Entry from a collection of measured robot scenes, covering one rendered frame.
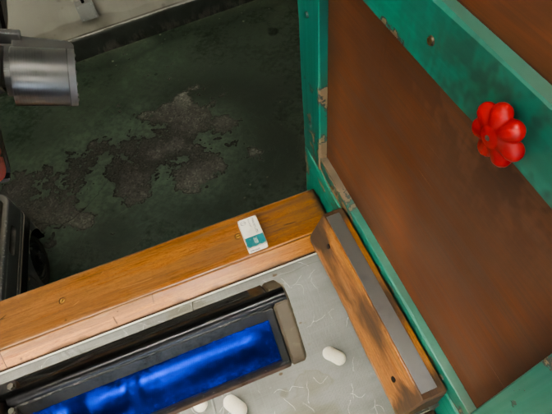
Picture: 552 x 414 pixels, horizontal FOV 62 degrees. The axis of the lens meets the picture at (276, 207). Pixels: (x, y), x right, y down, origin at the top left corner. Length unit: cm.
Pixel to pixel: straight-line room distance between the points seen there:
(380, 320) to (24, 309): 58
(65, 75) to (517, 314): 46
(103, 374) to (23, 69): 29
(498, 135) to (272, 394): 54
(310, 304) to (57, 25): 211
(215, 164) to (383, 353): 142
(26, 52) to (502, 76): 41
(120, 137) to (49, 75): 170
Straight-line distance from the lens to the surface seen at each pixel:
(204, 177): 192
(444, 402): 68
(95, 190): 204
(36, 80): 51
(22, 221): 174
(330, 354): 74
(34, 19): 260
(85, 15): 256
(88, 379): 41
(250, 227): 81
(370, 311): 66
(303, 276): 80
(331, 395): 74
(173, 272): 82
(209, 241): 83
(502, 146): 32
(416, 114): 46
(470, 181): 42
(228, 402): 73
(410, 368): 64
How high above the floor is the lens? 146
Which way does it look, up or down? 55 degrees down
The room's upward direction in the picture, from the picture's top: 9 degrees counter-clockwise
